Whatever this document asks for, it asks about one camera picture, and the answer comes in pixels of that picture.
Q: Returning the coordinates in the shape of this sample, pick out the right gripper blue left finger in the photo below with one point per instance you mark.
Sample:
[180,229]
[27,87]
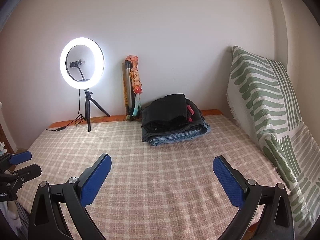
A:
[47,220]

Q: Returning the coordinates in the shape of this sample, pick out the dark grey folded pants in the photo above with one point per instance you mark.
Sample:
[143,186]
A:
[172,132]

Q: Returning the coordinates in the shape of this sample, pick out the white ring light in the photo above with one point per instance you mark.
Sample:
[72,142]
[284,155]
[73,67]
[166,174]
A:
[98,63]

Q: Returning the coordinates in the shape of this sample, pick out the black phone holder clip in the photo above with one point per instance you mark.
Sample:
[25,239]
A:
[76,64]

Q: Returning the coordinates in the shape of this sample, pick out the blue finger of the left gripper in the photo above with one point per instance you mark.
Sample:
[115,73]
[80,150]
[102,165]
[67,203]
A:
[16,159]

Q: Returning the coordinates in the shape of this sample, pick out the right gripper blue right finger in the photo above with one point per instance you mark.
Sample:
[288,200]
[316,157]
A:
[276,221]

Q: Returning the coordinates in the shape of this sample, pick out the black mini tripod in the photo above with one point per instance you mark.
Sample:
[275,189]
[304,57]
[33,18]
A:
[88,101]

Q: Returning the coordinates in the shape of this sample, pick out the white clip desk lamp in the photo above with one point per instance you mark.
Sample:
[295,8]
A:
[3,150]

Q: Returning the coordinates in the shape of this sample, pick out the silver folded tripod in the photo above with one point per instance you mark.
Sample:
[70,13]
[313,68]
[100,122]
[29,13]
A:
[128,66]

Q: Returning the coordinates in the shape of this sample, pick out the blue folded jeans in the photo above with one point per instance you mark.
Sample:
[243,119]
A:
[181,136]

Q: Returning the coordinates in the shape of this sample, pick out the green striped white pillow cover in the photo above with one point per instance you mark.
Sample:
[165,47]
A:
[264,104]

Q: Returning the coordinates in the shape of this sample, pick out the black track pants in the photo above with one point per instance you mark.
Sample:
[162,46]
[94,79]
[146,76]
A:
[170,114]

